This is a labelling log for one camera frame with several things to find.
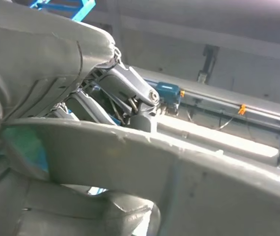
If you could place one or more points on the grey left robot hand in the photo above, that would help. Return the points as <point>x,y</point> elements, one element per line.
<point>37,58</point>

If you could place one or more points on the blue metal shelf rack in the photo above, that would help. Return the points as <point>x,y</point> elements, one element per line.
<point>80,8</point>

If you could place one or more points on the blue ceiling box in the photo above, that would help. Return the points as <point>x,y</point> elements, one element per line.
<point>167,92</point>

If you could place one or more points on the ceiling light panel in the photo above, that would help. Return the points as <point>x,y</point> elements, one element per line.
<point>216,136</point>

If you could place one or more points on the black ceiling bracket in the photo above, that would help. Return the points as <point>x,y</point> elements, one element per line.
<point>208,62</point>

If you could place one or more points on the orange rail clip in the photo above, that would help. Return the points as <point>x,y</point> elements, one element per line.
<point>242,109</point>

